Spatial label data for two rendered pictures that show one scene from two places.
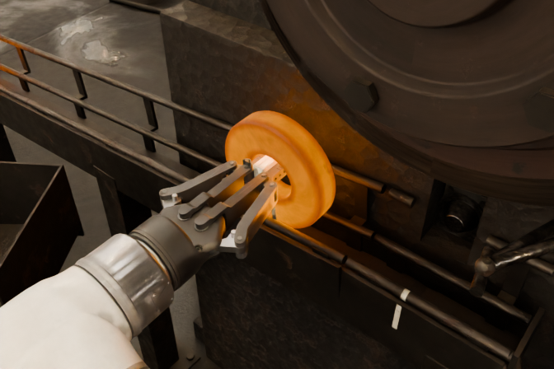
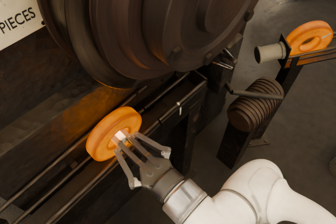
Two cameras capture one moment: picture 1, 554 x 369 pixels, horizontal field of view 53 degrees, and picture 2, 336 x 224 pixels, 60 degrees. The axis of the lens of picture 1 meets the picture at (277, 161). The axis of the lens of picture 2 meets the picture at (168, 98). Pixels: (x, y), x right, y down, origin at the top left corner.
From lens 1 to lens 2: 0.54 m
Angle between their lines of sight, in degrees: 57
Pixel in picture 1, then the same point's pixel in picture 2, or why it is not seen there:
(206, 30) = (15, 145)
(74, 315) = (218, 210)
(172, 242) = (175, 174)
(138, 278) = (195, 187)
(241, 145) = (103, 145)
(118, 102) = not seen: outside the picture
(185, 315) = not seen: outside the picture
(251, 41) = (43, 120)
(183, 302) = not seen: outside the picture
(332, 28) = (194, 52)
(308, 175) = (136, 116)
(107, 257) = (187, 199)
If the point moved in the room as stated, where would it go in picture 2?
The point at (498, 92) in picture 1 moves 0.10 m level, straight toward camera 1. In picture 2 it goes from (237, 22) to (288, 40)
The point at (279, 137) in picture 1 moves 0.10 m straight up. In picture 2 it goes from (121, 120) to (115, 95)
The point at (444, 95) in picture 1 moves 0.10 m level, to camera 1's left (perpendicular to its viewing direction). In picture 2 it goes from (226, 35) to (227, 76)
